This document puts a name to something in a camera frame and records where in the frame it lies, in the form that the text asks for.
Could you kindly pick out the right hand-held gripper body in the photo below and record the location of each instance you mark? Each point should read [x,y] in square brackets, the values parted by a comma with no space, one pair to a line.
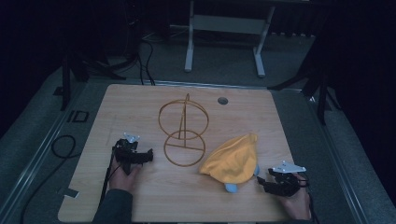
[286,182]

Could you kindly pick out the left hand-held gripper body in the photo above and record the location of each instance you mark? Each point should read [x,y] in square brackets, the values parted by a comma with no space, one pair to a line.
[126,153]

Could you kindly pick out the yellow hat with blue trim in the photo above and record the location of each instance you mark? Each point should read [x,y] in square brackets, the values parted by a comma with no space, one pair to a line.
[232,158]

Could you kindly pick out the person's right hand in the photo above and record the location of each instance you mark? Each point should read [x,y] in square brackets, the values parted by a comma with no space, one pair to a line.
[295,203]

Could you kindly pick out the person's left hand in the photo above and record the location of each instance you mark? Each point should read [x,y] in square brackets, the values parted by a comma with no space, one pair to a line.
[123,179]

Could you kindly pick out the black metal stand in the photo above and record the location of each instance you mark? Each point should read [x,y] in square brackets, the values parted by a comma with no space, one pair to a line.
[71,71]
[320,90]

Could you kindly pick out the white desk frame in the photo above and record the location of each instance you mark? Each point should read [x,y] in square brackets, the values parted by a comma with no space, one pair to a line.
[229,25]

